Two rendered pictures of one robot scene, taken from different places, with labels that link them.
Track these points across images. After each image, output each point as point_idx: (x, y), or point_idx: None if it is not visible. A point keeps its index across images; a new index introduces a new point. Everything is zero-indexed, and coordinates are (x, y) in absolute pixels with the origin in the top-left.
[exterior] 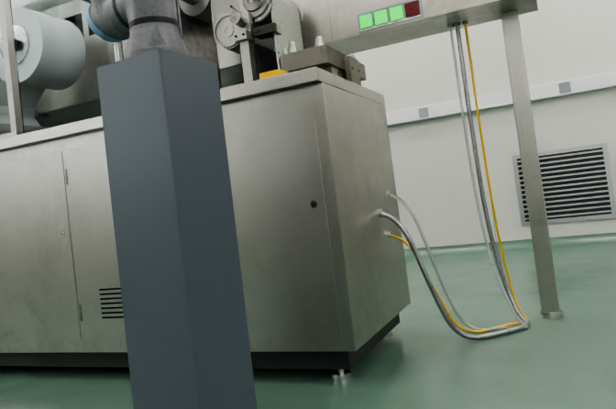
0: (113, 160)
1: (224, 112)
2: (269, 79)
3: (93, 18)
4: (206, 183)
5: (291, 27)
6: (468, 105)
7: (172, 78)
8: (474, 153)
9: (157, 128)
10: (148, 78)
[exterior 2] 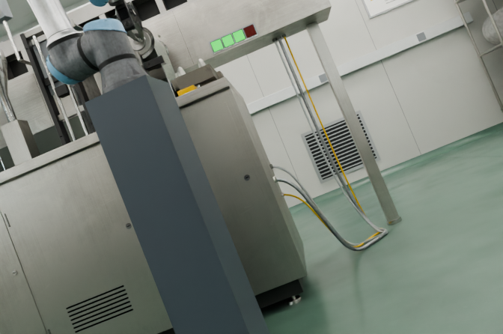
0: (119, 171)
1: None
2: (189, 93)
3: (58, 67)
4: (195, 171)
5: (166, 59)
6: (302, 91)
7: (157, 96)
8: (314, 124)
9: (158, 135)
10: (139, 99)
